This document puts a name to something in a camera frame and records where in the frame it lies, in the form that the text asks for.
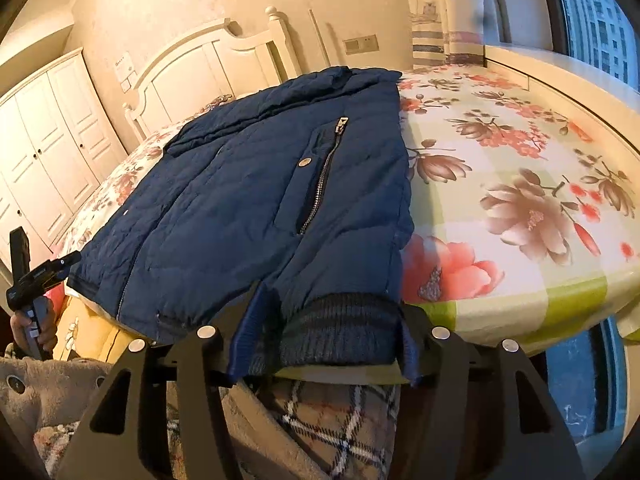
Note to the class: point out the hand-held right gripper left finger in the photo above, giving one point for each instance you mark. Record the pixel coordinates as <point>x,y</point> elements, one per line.
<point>252,330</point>

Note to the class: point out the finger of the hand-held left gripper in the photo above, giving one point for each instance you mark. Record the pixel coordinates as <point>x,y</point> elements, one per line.
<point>20,255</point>
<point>55,267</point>

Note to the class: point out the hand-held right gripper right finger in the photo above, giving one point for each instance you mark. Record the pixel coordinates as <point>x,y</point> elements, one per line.
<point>411,360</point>

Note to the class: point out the navy blue puffer jacket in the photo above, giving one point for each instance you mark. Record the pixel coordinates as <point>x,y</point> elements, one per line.
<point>225,200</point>

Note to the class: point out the person's left hand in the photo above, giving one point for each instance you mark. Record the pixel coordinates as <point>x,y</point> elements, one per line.
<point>47,327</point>

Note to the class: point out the yellow daisy bed sheet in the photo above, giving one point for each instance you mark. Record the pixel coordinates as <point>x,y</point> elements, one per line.
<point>85,330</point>

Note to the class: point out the beige fuzzy robe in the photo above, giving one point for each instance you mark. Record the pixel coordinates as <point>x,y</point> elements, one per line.
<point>45,390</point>

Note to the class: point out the plaid pyjama trousers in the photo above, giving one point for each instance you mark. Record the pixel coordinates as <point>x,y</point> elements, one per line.
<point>325,425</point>

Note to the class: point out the white wardrobe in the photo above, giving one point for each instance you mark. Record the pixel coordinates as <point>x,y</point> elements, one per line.
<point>50,150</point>

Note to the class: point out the floral checked blanket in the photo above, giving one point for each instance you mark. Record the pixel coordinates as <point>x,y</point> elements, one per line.
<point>500,160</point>

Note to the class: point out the white wooden headboard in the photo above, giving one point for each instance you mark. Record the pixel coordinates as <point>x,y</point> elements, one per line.
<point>185,75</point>

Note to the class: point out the cream bay window platform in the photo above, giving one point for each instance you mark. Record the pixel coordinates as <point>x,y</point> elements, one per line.
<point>550,70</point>

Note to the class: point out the printed cream curtain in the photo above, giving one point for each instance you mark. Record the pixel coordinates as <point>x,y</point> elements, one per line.
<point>450,10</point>

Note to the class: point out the dark framed window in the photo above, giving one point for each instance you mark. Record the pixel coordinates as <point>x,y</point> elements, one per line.
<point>595,20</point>

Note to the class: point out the white wall notice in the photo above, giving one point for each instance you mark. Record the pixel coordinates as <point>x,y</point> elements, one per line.
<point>124,67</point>

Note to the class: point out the wall switch panel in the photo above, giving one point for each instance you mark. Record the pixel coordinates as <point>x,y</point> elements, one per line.
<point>361,44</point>

